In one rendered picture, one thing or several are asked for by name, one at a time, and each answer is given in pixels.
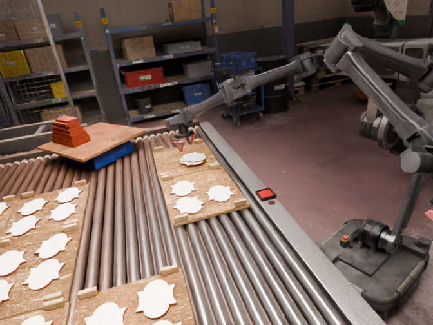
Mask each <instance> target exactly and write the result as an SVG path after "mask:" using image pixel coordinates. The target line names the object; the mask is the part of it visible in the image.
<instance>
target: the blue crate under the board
mask: <svg viewBox="0 0 433 325"><path fill-rule="evenodd" d="M132 151H133V148H132V145H131V141H130V140H129V141H126V142H125V143H122V144H120V145H118V146H116V147H114V148H112V149H110V150H108V151H106V152H104V153H102V154H100V155H97V156H95V157H93V158H91V159H89V160H87V161H85V162H80V161H76V160H74V159H70V158H68V160H69V162H71V163H75V164H79V165H81V166H85V167H89V168H92V169H95V170H98V169H99V168H102V167H103V166H106V165H107V164H109V163H111V162H113V161H115V160H117V159H119V158H121V157H122V156H124V155H126V154H128V153H130V152H132Z"/></svg>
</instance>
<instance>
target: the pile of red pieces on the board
mask: <svg viewBox="0 0 433 325"><path fill-rule="evenodd" d="M52 124H54V126H52V128H53V130H52V133H53V134H52V138H51V140H52V141H53V143H56V144H61V145H64V146H69V147H72V148H76V147H78V146H80V145H82V144H85V143H87V142H90V141H91V139H90V136H89V134H88V133H87V131H86V130H84V129H83V126H80V124H81V123H80V122H77V118H76V117H68V116H62V117H59V118H56V119H55V121H54V122H52Z"/></svg>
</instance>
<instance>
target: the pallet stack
mask: <svg viewBox="0 0 433 325"><path fill-rule="evenodd" d="M334 38H335V37H333V38H328V39H322V40H317V41H311V42H308V43H300V44H295V45H294V56H295V57H296V56H298V55H301V54H303V53H306V52H309V53H310V54H311V55H314V54H315V53H316V47H317V46H320V45H322V44H327V43H331V42H332V41H333V40H334ZM302 48H303V49H302ZM350 79H351V78H350V77H349V76H346V75H336V74H334V73H333V72H317V71H316V73H315V74H312V75H310V76H307V77H304V78H303V79H301V81H303V82H304V83H305V85H303V86H304V89H307V88H311V90H310V92H317V91H320V90H326V89H330V88H336V87H339V86H345V85H349V84H354V83H355V82H354V81H353V82H350V83H344V84H341V81H347V80H350ZM331 83H332V86H329V87H325V88H320V89H319V86H322V85H326V84H331Z"/></svg>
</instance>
